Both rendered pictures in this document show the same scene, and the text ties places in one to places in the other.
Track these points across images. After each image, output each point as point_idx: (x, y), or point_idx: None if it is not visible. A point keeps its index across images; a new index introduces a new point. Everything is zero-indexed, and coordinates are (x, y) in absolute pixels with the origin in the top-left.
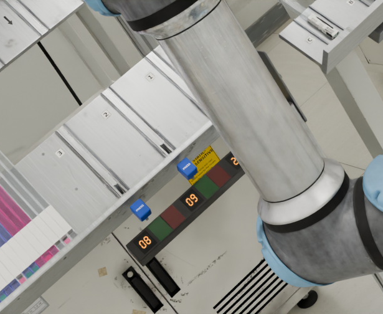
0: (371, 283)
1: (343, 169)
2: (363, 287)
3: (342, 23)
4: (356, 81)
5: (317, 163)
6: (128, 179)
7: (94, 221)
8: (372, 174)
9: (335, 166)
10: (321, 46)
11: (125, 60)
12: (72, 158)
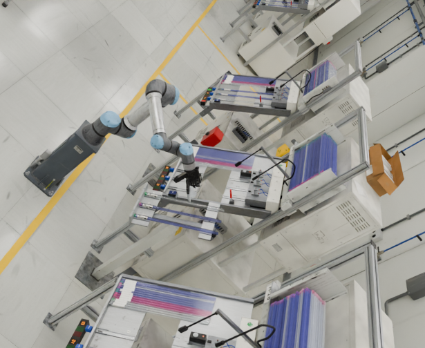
0: (115, 270)
1: (124, 122)
2: (117, 268)
3: (148, 198)
4: (143, 239)
5: (128, 117)
6: (179, 172)
7: (179, 162)
8: (119, 118)
9: (126, 121)
10: (150, 192)
11: (229, 259)
12: None
